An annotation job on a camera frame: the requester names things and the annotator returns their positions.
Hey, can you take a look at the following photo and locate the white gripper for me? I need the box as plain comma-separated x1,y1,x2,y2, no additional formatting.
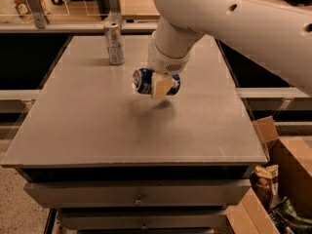
147,41,190,98

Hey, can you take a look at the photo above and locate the blue pepsi can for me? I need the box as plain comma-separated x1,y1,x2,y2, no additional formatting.
133,68,180,96

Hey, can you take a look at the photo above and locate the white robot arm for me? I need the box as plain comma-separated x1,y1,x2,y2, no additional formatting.
147,0,312,96

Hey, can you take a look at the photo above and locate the silver slim energy drink can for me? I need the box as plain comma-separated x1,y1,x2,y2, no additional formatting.
103,21,125,65

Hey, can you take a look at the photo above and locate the grey drawer cabinet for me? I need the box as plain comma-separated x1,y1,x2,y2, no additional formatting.
2,35,267,232

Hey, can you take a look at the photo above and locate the upper drawer knob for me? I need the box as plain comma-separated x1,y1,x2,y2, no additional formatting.
134,194,144,206

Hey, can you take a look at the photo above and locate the drawer knob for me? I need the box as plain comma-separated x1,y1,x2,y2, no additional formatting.
134,194,144,206
140,222,148,230

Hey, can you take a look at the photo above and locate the brown snack bag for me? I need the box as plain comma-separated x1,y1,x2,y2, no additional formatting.
250,165,282,209

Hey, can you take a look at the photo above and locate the lower drawer knob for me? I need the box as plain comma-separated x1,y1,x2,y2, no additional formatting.
140,222,148,230

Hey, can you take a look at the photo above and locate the cardboard box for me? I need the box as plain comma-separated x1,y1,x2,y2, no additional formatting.
227,117,312,234

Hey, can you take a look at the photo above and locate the green snack bag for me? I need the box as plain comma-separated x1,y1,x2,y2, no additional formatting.
267,197,312,234

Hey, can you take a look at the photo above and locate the middle metal bracket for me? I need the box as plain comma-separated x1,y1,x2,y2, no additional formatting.
109,0,123,23

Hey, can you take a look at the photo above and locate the metal bracket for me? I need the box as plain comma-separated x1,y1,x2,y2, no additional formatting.
27,0,48,29
109,0,123,23

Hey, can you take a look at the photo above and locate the left metal bracket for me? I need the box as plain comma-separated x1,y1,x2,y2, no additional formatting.
27,0,48,29

